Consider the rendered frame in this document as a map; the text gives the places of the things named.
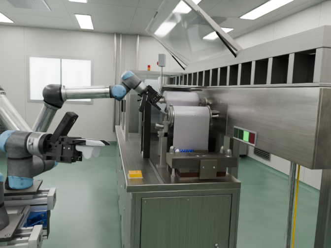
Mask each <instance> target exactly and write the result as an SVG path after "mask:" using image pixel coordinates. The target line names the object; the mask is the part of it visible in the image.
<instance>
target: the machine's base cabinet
mask: <svg viewBox="0 0 331 248"><path fill-rule="evenodd" d="M116 181H117V191H118V203H119V214H120V225H121V236H122V247H123V248H215V244H218V245H219V248H236V244H237V231H238V217H239V203H240V190H241V189H240V188H232V189H205V190H178V191H151V192H127V191H126V185H125V180H124V174H123V169H122V163H121V158H120V152H119V147H118V143H117V169H116Z"/></svg>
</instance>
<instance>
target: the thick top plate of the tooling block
mask: <svg viewBox="0 0 331 248"><path fill-rule="evenodd" d="M226 153H227V152H225V153H224V154H223V153H220V152H208V153H194V152H180V156H181V157H174V155H175V154H170V153H169V152H167V153H166V162H167V163H168V165H169V166H170V167H171V168H172V169H173V168H199V162H200V160H203V159H216V160H217V168H224V167H237V157H235V156H233V155H232V157H227V156H226Z"/></svg>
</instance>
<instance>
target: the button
mask: <svg viewBox="0 0 331 248"><path fill-rule="evenodd" d="M129 176H130V178H137V177H142V173H141V171H140V170H138V171H129Z"/></svg>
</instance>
